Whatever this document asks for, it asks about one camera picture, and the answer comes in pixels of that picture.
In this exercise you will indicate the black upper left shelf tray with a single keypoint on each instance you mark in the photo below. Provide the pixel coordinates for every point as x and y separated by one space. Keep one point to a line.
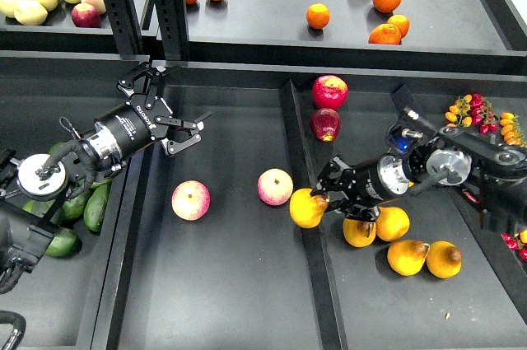
58 34

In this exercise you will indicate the yellow apple far left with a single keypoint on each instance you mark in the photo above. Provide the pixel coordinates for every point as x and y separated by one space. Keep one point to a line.
7 7

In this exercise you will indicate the red cherry tomato vine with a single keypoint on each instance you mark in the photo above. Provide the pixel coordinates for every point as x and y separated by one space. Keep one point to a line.
482 114

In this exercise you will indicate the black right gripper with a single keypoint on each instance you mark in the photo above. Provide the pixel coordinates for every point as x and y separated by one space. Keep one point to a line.
366 186

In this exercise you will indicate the black centre tray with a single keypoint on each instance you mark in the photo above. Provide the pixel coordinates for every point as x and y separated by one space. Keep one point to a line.
244 276

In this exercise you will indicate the orange cherry tomato vine left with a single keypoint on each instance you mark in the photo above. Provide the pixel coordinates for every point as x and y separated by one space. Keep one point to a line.
459 113

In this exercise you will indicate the orange on shelf centre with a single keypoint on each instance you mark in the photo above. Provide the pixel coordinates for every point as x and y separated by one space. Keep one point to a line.
318 16

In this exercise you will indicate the black perforated post left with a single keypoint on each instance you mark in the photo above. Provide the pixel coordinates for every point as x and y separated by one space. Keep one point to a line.
125 26

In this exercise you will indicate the bright red apple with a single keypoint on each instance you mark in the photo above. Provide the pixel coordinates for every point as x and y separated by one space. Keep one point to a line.
329 92

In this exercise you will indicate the green avocado centre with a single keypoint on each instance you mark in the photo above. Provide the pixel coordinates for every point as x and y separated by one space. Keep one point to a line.
74 208

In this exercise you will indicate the pink apple centre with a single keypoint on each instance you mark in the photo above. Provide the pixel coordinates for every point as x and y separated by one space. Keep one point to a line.
275 187

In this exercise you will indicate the red apple on shelf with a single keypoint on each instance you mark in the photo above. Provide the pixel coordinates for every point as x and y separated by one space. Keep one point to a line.
85 15

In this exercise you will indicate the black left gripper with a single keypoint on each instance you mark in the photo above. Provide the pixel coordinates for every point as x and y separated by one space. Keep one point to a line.
132 126

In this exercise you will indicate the yellow pear middle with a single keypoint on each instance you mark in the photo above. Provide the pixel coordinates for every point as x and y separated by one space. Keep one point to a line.
392 223

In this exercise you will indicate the green avocado far left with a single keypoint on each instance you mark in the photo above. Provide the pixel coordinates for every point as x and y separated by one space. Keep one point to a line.
38 208

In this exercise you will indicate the green avocado top left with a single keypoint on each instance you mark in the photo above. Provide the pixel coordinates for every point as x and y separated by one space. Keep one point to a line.
55 148

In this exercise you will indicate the yellow pear lower right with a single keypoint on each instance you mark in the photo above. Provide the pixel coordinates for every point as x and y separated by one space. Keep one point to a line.
444 259

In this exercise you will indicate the yellow pear lower left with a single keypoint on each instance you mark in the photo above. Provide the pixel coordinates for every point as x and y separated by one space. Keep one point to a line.
407 257

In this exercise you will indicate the green avocado second row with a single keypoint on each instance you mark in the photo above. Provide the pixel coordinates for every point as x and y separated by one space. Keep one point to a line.
97 184

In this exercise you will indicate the yellow apple front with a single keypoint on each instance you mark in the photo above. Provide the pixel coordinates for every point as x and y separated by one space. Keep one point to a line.
30 13

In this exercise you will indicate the pink apple left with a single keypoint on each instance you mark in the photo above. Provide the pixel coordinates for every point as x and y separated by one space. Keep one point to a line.
190 200

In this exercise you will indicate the black perforated post right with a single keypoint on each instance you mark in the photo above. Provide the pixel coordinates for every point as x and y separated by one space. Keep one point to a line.
171 16

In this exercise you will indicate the yellow pear brown end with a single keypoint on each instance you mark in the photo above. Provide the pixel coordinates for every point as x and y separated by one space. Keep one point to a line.
359 233

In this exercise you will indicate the black perforated post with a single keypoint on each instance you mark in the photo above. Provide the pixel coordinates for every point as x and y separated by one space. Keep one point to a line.
125 26
171 16

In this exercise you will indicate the green avocado bottom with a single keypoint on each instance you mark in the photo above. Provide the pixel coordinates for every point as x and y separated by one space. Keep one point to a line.
64 243

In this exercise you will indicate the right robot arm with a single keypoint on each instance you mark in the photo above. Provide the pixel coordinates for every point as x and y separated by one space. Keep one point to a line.
424 155

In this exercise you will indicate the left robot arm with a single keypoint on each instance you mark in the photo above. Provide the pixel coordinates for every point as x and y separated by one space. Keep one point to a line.
33 189

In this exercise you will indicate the yellow pear with brown stem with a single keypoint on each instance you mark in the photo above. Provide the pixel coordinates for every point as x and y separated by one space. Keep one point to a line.
307 210

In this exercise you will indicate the dark red apple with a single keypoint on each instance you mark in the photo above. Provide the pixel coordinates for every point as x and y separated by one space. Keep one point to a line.
325 124

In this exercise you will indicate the black shelf tray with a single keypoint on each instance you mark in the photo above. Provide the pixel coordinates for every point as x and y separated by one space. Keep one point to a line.
445 35
58 34

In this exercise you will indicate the green avocado upright right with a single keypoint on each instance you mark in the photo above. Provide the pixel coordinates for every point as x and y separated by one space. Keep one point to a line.
94 212

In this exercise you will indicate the orange front right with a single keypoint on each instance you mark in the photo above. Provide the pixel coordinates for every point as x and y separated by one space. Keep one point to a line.
385 34

